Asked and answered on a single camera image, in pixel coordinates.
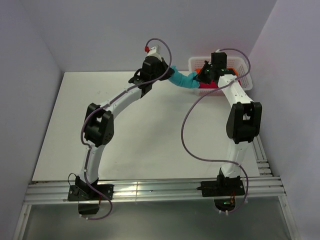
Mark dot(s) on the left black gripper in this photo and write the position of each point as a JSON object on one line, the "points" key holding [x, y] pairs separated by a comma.
{"points": [[168, 74]]}

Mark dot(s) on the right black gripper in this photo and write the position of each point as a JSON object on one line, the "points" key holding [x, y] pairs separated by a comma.
{"points": [[200, 77]]}

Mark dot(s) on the teal t shirt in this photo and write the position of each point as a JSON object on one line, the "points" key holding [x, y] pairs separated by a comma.
{"points": [[184, 81]]}

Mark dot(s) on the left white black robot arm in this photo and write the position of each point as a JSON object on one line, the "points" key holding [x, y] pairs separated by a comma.
{"points": [[98, 127]]}

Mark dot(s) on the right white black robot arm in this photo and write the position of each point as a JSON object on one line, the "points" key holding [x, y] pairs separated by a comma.
{"points": [[242, 126]]}

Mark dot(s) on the orange rolled t shirt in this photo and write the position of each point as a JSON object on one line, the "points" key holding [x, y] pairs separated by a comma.
{"points": [[227, 71]]}

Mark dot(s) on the pink rolled t shirt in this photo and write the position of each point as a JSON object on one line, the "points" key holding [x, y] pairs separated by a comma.
{"points": [[201, 85]]}

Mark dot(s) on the white plastic basket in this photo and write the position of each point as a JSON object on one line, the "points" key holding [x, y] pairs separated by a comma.
{"points": [[239, 64]]}

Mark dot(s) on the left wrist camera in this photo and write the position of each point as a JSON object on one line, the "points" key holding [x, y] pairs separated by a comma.
{"points": [[153, 52]]}

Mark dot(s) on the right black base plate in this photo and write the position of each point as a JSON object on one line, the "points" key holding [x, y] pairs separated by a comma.
{"points": [[212, 188]]}

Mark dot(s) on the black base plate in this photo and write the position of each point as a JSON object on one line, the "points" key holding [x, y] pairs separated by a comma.
{"points": [[212, 188], [76, 194]]}

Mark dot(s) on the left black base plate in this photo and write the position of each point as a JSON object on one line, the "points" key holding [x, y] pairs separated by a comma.
{"points": [[76, 194]]}

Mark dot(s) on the aluminium rail frame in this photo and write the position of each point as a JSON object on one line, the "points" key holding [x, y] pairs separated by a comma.
{"points": [[162, 209]]}

